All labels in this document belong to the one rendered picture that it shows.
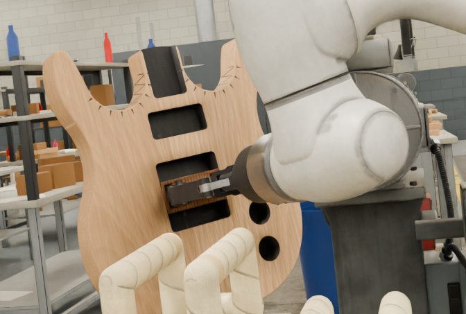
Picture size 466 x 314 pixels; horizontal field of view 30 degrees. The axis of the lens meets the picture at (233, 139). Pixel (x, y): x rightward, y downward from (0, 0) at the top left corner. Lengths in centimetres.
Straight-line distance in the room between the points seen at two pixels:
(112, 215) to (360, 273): 93
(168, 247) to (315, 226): 357
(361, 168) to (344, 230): 110
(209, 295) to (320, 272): 377
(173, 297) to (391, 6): 40
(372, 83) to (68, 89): 79
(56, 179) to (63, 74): 421
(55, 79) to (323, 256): 342
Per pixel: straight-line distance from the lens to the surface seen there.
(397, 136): 92
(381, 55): 185
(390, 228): 199
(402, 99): 181
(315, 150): 92
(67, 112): 119
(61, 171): 544
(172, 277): 97
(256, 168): 103
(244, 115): 132
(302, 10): 93
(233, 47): 134
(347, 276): 201
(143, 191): 121
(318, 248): 451
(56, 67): 120
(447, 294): 205
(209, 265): 79
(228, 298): 98
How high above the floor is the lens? 136
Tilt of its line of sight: 3 degrees down
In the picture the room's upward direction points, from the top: 6 degrees counter-clockwise
